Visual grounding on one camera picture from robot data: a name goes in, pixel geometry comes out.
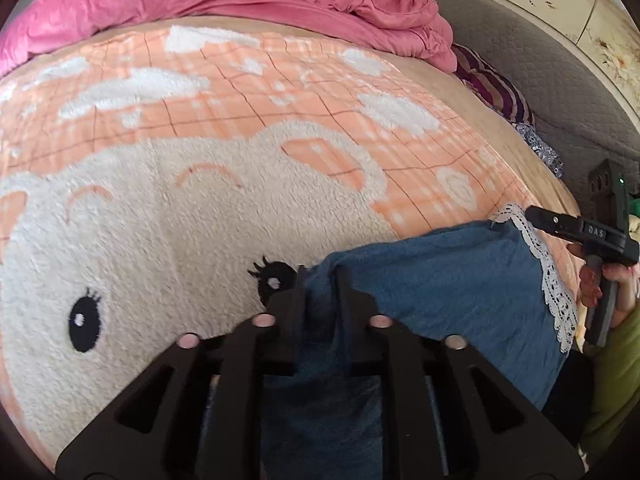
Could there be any purple striped pillow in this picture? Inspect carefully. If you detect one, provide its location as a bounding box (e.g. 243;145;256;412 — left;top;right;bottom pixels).
452;44;536;126

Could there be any person's green garment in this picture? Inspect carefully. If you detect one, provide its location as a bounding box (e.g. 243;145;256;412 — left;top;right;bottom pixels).
580;305;640;456

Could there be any person's right hand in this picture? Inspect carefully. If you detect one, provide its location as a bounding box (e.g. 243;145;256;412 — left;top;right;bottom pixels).
566;242;640;328

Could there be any person's black garment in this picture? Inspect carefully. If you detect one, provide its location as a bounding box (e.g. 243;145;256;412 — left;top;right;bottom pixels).
542;347;597;456

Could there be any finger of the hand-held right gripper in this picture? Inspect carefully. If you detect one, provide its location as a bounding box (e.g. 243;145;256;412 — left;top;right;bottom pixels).
525;206;584;242

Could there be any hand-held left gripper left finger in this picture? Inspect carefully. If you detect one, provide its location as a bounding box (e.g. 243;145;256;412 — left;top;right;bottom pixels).
55;265;308;480

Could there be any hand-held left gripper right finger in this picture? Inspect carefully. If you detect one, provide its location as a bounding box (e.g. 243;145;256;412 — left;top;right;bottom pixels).
336;266;586;480

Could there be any dark floral cloth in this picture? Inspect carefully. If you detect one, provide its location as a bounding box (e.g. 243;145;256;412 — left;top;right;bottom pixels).
512;122;565;179

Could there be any orange plaid cartoon blanket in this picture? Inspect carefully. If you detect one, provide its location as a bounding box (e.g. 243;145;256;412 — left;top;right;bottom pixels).
0;25;581;471

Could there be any blue denim pants lace trim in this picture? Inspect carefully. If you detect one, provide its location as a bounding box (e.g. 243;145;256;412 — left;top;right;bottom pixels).
260;203;581;480

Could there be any grey quilted headboard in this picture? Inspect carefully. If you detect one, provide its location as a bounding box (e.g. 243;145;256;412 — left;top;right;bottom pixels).
395;0;640;203

